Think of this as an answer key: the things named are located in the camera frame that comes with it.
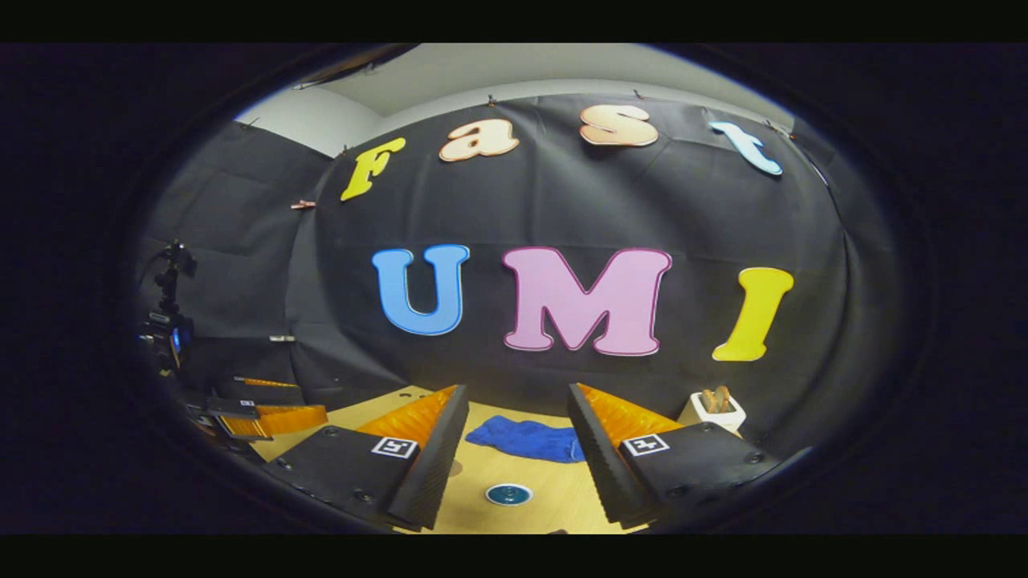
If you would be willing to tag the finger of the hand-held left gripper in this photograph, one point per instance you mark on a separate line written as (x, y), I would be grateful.
(289, 419)
(269, 384)

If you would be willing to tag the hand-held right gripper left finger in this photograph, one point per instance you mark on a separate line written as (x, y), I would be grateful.
(434, 474)

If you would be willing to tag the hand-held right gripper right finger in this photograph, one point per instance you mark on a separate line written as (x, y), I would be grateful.
(602, 461)

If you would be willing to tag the white teacup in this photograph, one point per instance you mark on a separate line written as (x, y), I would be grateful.
(488, 494)

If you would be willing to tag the blue towel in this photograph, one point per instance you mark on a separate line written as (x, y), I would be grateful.
(526, 439)

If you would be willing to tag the toast slice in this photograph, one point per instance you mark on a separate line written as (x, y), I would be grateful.
(724, 397)
(709, 400)

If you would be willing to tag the white toaster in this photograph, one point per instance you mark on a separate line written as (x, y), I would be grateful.
(723, 419)

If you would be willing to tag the black backdrop cloth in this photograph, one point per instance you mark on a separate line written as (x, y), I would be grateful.
(562, 209)

